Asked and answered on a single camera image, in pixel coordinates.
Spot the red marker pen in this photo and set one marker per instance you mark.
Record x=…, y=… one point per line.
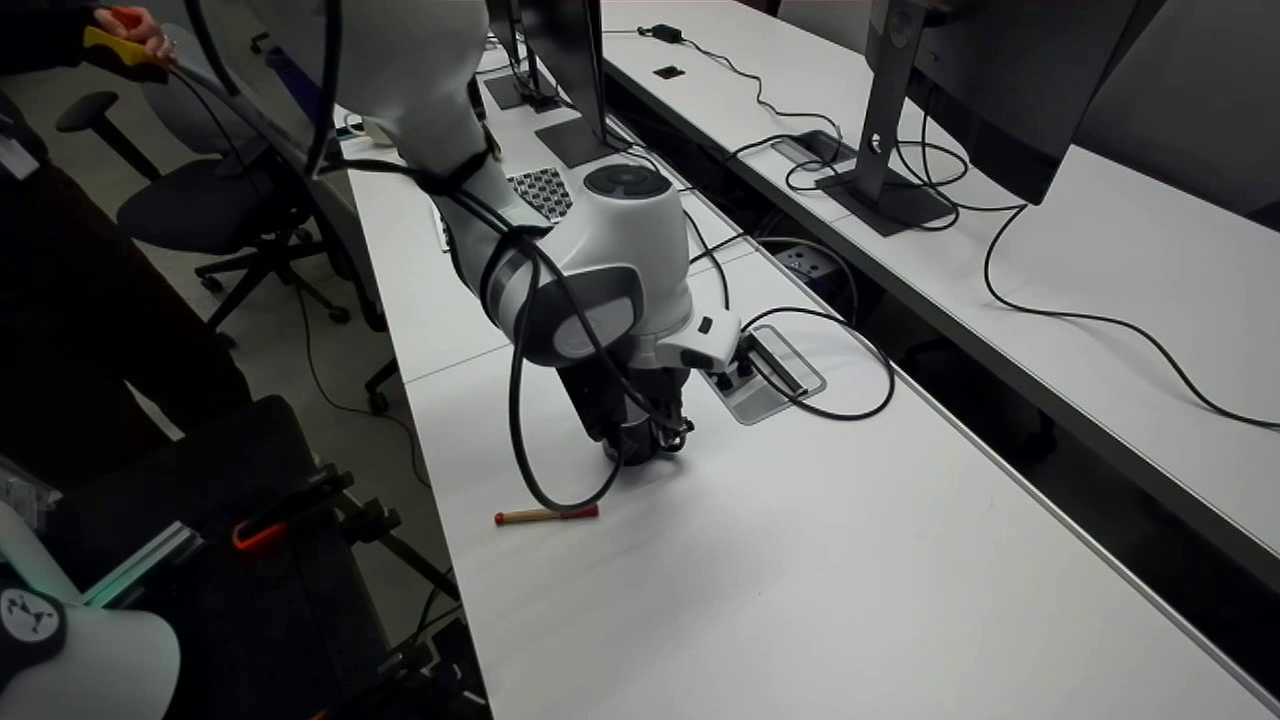
x=542, y=515

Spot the small black plug adapter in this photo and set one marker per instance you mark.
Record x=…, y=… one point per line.
x=660, y=32

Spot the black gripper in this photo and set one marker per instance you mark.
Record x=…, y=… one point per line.
x=659, y=389

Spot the grey monitor panel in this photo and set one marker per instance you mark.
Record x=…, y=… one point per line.
x=1200, y=95

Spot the grey backed computer monitor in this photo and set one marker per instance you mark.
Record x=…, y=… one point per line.
x=1042, y=83

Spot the aluminium extrusion bar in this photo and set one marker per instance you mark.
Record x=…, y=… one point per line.
x=140, y=567

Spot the grey monitor stand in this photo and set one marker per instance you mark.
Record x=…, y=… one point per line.
x=885, y=134

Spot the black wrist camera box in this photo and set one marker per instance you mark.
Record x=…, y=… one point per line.
x=592, y=404

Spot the black computer monitor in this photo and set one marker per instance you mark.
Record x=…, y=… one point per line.
x=565, y=55

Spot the black white calibration checkerboard sheet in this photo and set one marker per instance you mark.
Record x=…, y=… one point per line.
x=542, y=190

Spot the small black square tag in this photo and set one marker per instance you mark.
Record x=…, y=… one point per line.
x=668, y=69

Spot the person hand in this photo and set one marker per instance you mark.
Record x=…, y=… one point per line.
x=132, y=27

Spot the dark flat monitor base plate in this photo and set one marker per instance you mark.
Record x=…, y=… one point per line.
x=580, y=141

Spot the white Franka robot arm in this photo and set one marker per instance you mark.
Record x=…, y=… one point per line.
x=614, y=240

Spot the grey docking hub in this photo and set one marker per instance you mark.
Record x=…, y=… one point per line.
x=808, y=146

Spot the black office chair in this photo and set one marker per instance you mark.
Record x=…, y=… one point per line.
x=200, y=212

